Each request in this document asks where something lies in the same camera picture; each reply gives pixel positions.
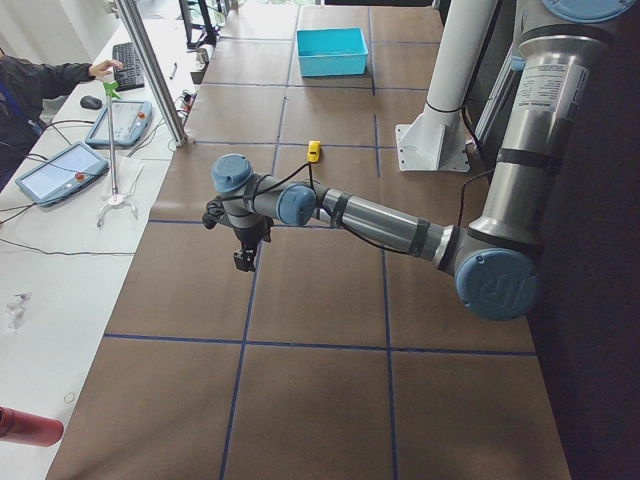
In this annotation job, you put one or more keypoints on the silver rod white stand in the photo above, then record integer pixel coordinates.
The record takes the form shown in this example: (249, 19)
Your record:
(116, 199)

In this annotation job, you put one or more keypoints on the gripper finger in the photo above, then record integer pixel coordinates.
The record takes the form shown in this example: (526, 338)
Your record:
(244, 260)

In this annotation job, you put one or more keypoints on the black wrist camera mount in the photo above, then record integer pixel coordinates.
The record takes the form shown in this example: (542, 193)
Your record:
(215, 214)

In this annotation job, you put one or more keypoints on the red cylinder bottle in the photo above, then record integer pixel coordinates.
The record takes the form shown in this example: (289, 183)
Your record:
(29, 429)

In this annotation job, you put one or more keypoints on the black computer keyboard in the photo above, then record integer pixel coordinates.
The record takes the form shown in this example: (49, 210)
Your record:
(131, 75)

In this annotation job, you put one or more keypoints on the far teach pendant tablet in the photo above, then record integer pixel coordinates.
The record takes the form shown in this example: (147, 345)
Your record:
(130, 120)

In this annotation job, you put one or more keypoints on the light blue plastic bin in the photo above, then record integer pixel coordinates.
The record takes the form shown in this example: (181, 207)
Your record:
(331, 52)

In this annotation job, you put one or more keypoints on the near teach pendant tablet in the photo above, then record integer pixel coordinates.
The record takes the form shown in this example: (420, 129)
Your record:
(64, 175)

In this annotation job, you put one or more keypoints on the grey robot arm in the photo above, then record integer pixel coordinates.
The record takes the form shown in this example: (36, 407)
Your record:
(493, 260)

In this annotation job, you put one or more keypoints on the teach pendant tablet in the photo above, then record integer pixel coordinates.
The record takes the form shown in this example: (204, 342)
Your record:
(64, 175)
(130, 120)

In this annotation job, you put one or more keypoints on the black computer mouse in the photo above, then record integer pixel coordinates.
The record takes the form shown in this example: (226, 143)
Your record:
(91, 102)

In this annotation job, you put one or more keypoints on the person dark sleeve forearm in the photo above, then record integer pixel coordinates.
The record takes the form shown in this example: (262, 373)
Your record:
(24, 87)

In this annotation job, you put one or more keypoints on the white pillar mount base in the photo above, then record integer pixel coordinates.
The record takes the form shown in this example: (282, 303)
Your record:
(436, 139)

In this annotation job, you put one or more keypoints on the aluminium frame post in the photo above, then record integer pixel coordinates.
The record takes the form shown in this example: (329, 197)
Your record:
(134, 24)

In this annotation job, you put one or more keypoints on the person hand at keyboard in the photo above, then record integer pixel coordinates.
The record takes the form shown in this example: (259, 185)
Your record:
(104, 68)

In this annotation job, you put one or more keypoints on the yellow beetle toy car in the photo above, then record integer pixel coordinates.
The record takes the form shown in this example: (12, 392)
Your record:
(313, 151)

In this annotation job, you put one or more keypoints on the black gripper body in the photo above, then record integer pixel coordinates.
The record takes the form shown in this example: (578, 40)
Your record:
(245, 235)

